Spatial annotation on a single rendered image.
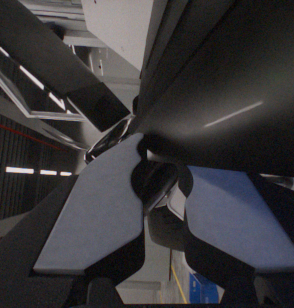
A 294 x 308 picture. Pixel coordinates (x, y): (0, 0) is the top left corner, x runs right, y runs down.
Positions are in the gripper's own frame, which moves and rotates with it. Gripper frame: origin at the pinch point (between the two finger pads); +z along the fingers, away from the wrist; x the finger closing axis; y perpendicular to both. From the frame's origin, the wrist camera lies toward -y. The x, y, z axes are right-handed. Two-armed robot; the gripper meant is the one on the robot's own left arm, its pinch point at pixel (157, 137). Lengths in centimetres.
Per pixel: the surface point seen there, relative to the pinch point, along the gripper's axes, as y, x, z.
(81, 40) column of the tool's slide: 1, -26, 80
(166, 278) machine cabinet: 682, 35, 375
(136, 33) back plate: -2.4, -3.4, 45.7
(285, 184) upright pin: 16.8, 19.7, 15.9
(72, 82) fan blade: 1.9, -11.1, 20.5
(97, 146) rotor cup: 8.2, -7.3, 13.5
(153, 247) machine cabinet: 608, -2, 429
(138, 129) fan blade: 1.5, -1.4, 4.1
